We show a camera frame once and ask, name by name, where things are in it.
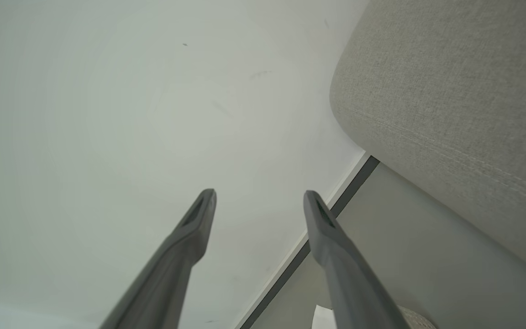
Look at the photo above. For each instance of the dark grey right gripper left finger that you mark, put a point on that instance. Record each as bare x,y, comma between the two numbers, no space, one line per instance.
176,265

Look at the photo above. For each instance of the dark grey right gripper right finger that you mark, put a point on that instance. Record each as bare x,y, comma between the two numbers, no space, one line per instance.
349,283

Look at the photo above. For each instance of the beige grey fabric sofa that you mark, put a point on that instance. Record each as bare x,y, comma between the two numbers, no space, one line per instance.
454,114

